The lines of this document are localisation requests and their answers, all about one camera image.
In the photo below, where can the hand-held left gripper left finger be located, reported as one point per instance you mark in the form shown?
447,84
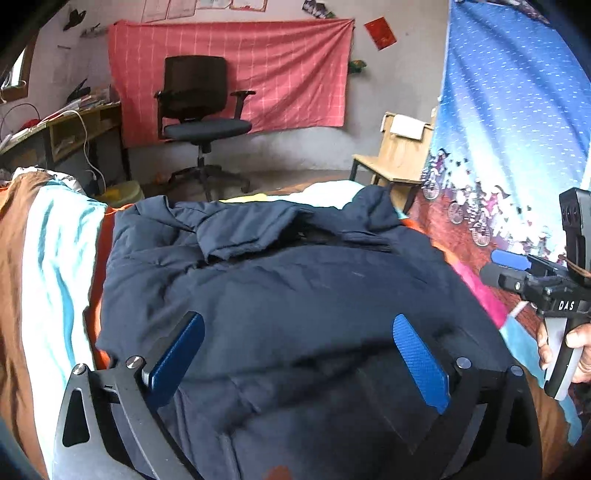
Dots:
178,357

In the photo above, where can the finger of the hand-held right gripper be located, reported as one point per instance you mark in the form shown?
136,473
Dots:
510,259
501,278

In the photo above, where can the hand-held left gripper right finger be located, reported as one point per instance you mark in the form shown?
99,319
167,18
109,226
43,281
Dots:
422,364

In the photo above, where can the dark navy padded jacket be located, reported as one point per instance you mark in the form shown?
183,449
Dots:
300,286

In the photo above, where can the person's right hand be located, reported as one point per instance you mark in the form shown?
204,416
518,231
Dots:
582,350

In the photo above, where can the light wooden chair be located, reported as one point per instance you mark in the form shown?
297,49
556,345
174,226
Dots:
397,157

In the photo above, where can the blue printed bed curtain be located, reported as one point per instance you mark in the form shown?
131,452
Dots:
498,92

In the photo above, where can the white cloth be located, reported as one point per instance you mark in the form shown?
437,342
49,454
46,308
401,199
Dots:
408,127

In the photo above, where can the yellow-green plastic basin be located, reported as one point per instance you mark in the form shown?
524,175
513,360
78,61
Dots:
121,193

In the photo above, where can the wooden desk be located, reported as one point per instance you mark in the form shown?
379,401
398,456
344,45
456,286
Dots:
69,124

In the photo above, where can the black office chair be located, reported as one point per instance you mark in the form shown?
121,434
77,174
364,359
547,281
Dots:
194,83

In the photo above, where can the small red desk item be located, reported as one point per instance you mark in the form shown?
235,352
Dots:
32,123

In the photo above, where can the window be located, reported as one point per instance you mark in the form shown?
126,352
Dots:
16,93

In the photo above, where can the green hanging wall ornament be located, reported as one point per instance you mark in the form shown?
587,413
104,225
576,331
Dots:
358,67

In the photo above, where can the red paper wall decoration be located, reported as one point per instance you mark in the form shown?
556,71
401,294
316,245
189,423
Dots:
381,33

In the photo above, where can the red checked wall cloth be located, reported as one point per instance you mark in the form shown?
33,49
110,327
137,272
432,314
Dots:
286,69

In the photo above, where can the wall photos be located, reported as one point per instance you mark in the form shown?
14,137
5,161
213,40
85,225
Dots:
318,8

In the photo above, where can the small wall shelf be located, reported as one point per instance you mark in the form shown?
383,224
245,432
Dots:
94,31

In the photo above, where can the group of wall certificates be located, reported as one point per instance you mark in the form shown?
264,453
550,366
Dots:
184,8

